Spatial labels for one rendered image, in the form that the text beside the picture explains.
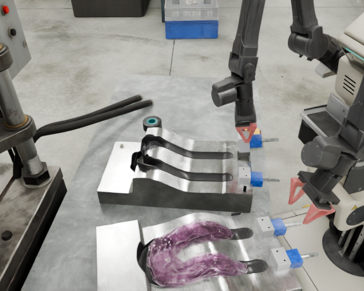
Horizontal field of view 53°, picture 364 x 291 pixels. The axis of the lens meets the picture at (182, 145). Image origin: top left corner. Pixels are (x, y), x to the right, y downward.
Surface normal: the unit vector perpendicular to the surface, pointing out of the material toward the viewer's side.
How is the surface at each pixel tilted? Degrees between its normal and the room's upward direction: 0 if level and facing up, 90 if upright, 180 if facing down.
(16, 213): 0
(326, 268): 0
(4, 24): 90
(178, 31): 91
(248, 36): 72
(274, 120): 0
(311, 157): 64
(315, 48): 80
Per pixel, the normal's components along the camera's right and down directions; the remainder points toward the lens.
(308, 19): 0.29, 0.31
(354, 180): 0.29, 0.61
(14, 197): -0.02, -0.77
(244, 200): -0.10, 0.64
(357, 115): -0.96, 0.20
